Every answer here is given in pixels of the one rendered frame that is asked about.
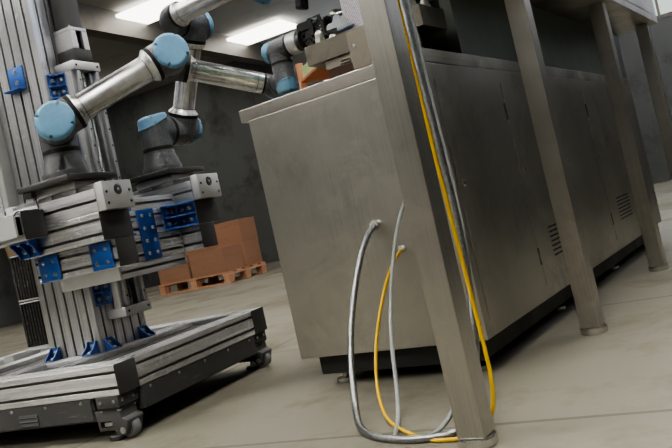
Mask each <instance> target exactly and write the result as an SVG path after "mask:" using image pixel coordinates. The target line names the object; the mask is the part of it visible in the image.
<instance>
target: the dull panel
mask: <svg viewBox="0 0 672 448"><path fill-rule="evenodd" d="M438 1H439V5H440V9H443V11H444V15H445V20H446V24H447V28H448V29H447V30H445V31H446V35H447V40H448V44H449V48H450V52H455V53H462V54H468V55H475V56H482V57H488V58H495V59H502V60H508V61H515V62H518V58H517V54H516V50H515V45H514V41H513V37H512V32H511V28H510V24H509V20H508V15H507V11H506V7H505V2H504V0H438ZM531 8H532V13H533V17H534V21H535V25H536V30H537V34H538V38H539V42H540V47H541V51H542V55H543V60H544V64H545V66H548V67H555V68H562V69H568V70H575V71H582V72H588V73H595V74H602V75H604V73H603V69H602V64H601V60H600V56H599V52H598V48H597V43H596V39H595V35H594V31H593V27H591V26H588V25H585V24H582V23H579V22H576V21H573V20H571V19H568V18H565V17H562V16H559V15H556V14H553V13H550V12H547V11H545V10H542V9H539V8H536V7H533V6H531ZM613 38H614V42H615V46H616V50H617V55H618V59H619V63H620V67H621V72H622V76H623V78H627V75H626V71H625V67H624V62H623V58H622V54H621V50H620V45H619V41H618V37H617V35H614V34H613Z"/></svg>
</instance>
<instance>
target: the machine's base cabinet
mask: <svg viewBox="0 0 672 448"><path fill-rule="evenodd" d="M425 64H426V68H427V72H428V76H429V80H430V84H431V88H432V92H433V96H434V100H435V104H436V109H437V113H438V117H439V121H440V124H441V128H442V132H443V136H444V140H445V144H446V148H447V152H448V156H449V160H450V164H451V168H452V172H453V176H454V179H455V183H456V188H457V192H458V197H459V201H460V206H461V210H462V215H463V221H464V226H465V232H466V238H467V244H468V252H469V260H470V268H471V275H472V281H473V288H474V295H475V302H476V308H477V312H478V316H479V320H480V324H481V327H482V331H483V335H484V339H485V343H486V347H487V351H488V355H489V357H491V356H492V355H493V354H495V353H496V352H497V351H499V350H500V349H502V348H503V347H504V346H506V345H507V344H508V343H510V342H511V341H512V340H514V339H515V338H516V337H518V336H519V335H520V334H522V333H523V332H525V331H526V330H527V329H529V328H530V327H531V326H533V325H534V324H535V323H537V322H538V321H539V320H541V319H542V318H543V317H545V316H546V315H548V314H549V313H550V312H560V311H563V310H566V305H561V304H562V303H564V302H565V301H566V300H568V299H569V298H571V297H572V296H573V294H572V290H571V285H570V281H569V277H568V272H567V268H566V264H565V260H564V255H563V251H562V247H561V242H560V238H559V234H558V230H557V225H556V221H555V217H554V212H553V208H552V204H551V200H550V195H549V191H548V187H547V182H546V178H545V174H544V170H543V165H542V161H541V157H540V152H539V148H538V144H537V140H536V135H535V131H534V127H533V122H532V118H531V114H530V110H529V105H528V101H527V97H526V92H525V88H524V84H523V80H522V75H521V73H516V72H507V71H499V70H490V69H481V68H473V67H464V66H455V65H447V64H438V63H429V62H425ZM547 77H548V81H549V85H550V89H551V94H552V98H553V102H554V106H555V111H556V115H557V119H558V124H559V128H560V132H561V136H562V141H563V145H564V149H565V153H566V158H567V162H568V166H569V170H570V175H571V179H572V183H573V188H574V192H575V196H576V200H577V205H578V209H579V213H580V217H581V222H582V226H583V230H584V234H585V239H586V243H587V247H588V252H589V256H590V260H591V264H592V269H593V273H594V277H595V279H596V278H598V277H599V276H600V275H602V274H603V273H604V272H606V271H610V270H616V269H619V268H620V267H619V265H615V264H617V263H618V262H619V261H621V260H622V259H623V258H625V257H626V256H627V255H629V254H630V253H631V252H633V251H634V250H635V249H637V248H638V247H640V246H643V245H644V242H643V238H642V233H641V229H640V225H639V221H638V217H637V212H636V208H635V204H634V200H633V195H632V191H631V187H630V183H629V179H628V174H627V170H626V166H625V162H624V157H623V153H622V149H621V145H620V140H619V136H618V132H617V128H616V124H615V119H614V115H613V111H612V107H611V102H610V98H609V94H608V90H607V86H606V83H603V82H594V81H586V80H577V79H568V78H560V77H551V76H547ZM249 125H250V130H251V134H252V139H253V143H254V148H255V152H256V157H257V161H258V166H259V170H260V175H261V179H262V184H263V188H264V193H265V197H266V202H267V206H268V211H269V215H270V220H271V224H272V229H273V233H274V238H275V242H276V247H277V251H278V256H279V260H280V265H281V269H282V274H283V278H284V283H285V287H286V292H287V296H288V301H289V305H290V310H291V314H292V319H293V323H294V328H295V332H296V337H297V341H298V346H299V350H300V355H301V359H308V358H318V357H319V359H320V363H321V368H322V372H323V374H333V373H343V375H342V376H339V377H338V378H337V380H338V383H347V382H349V374H348V372H349V371H348V320H349V308H350V299H351V291H352V284H353V278H354V272H355V266H356V262H357V257H358V253H359V250H360V246H361V243H362V240H363V238H364V236H365V234H366V232H367V230H368V229H369V223H370V222H371V221H372V220H377V221H379V223H380V228H379V229H378V230H374V232H373V233H372V235H371V237H370V239H369V242H368V245H367V247H366V251H365V255H364V258H363V263H362V268H361V273H360V280H359V286H358V294H357V302H356V312H355V326H354V361H355V372H356V371H368V370H374V344H375V332H376V324H377V317H378V311H379V305H380V300H381V296H382V291H383V287H384V283H385V280H386V276H387V273H388V270H389V268H390V265H391V257H392V248H393V240H394V234H395V228H396V223H397V218H398V215H399V211H400V208H401V206H402V203H403V196H402V192H401V188H400V183H399V179H398V174H397V170H396V166H395V161H394V157H393V152H392V148H391V144H390V139H389V135H388V130H387V126H386V122H385V117H384V113H383V108H382V104H381V100H380V95H379V91H378V86H377V82H376V78H375V79H372V80H369V81H366V82H363V83H360V84H357V85H354V86H351V87H348V88H345V89H342V90H339V91H336V92H333V93H331V94H328V95H325V96H322V97H319V98H316V99H313V100H310V101H307V102H304V103H301V104H298V105H295V106H292V107H289V108H286V109H283V110H280V111H277V112H274V113H272V114H269V115H266V116H263V117H260V118H257V119H254V120H251V121H249ZM400 245H405V246H406V251H405V252H403V253H401V254H400V255H399V256H398V258H397V260H396V262H395V271H394V286H393V334H394V348H395V358H396V367H397V368H403V367H415V366H426V365H438V364H441V363H440V359H439V355H438V350H437V346H436V341H435V337H434V333H433V328H432V324H431V319H430V315H429V311H428V306H427V302H426V297H425V293H424V289H423V284H422V280H421V275H420V271H419V267H418V262H417V258H416V253H415V249H414V245H413V240H412V236H411V231H410V227H409V223H408V218H407V214H406V210H405V209H404V212H403V216H402V219H401V224H400V229H399V235H398V242H397V250H396V254H397V252H398V246H400ZM389 281H390V278H389ZM389 281H388V285H387V289H386V293H385V298H384V302H383V308H382V313H381V320H380V327H379V337H378V361H377V364H378V370H380V369H391V368H392V362H391V352H390V340H389Z"/></svg>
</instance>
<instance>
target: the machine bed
mask: <svg viewBox="0 0 672 448"><path fill-rule="evenodd" d="M422 51H423V56H424V60H425V62H429V63H438V64H447V65H455V66H464V67H473V68H481V69H490V70H499V71H507V72H516V73H521V71H520V67H519V62H515V61H508V60H502V59H495V58H488V57H482V56H475V55H468V54H462V53H455V52H448V51H442V50H435V49H428V48H422ZM545 68H546V72H547V76H551V77H560V78H568V79H577V80H586V81H594V82H603V83H606V81H605V77H604V75H602V74H595V73H588V72H582V71H575V70H568V69H562V68H555V67H548V66H545ZM372 79H375V73H374V69H373V64H372V65H369V66H366V67H363V68H361V69H358V70H355V71H352V72H349V73H346V74H343V75H341V76H338V77H335V78H332V79H329V80H326V81H324V82H321V83H318V84H315V85H312V86H309V87H307V88H304V89H301V90H298V91H295V92H292V93H289V94H287V95H284V96H281V97H278V98H275V99H272V100H270V101H267V102H264V103H261V104H258V105H255V106H253V107H250V108H247V109H244V110H241V111H239V115H240V119H241V123H249V121H251V120H254V119H257V118H260V117H263V116H266V115H269V114H272V113H274V112H277V111H280V110H283V109H286V108H289V107H292V106H295V105H298V104H301V103H304V102H307V101H310V100H313V99H316V98H319V97H322V96H325V95H328V94H331V93H333V92H336V91H339V90H342V89H345V88H348V87H351V86H354V85H357V84H360V83H363V82H366V81H369V80H372Z"/></svg>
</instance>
